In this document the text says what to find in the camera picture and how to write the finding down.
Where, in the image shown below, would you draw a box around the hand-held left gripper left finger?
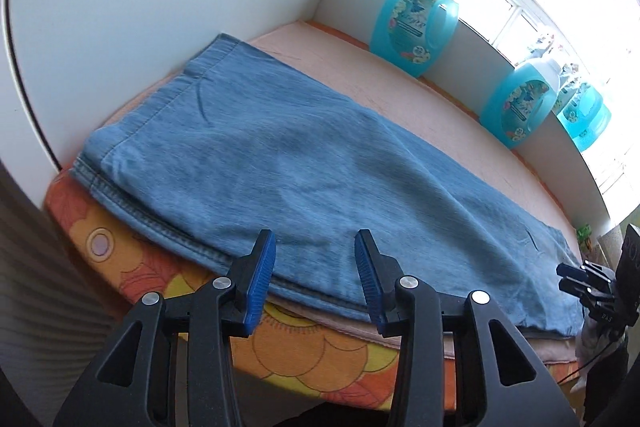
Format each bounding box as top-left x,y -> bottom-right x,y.
65,229 -> 277,427

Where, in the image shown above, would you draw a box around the blue detergent bottle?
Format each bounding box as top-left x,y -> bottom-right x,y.
575,103 -> 612,152
369,0 -> 460,78
479,57 -> 562,150
555,82 -> 604,138

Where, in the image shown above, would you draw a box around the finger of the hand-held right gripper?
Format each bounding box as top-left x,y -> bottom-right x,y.
558,278 -> 622,309
556,262 -> 619,286

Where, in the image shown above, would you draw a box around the person's right hand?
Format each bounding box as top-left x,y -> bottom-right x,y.
575,314 -> 628,360

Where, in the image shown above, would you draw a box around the white ribbed panel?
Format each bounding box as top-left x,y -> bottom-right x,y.
0,177 -> 118,413

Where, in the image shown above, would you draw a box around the blue denim pants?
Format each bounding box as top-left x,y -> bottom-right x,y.
70,33 -> 593,339

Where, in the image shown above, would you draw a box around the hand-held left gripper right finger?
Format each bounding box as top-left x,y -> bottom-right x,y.
354,229 -> 581,427

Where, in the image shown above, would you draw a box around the teal refill pouch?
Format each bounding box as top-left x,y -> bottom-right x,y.
560,64 -> 588,105

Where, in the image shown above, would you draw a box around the person's right forearm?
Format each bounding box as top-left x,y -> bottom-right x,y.
585,337 -> 640,427

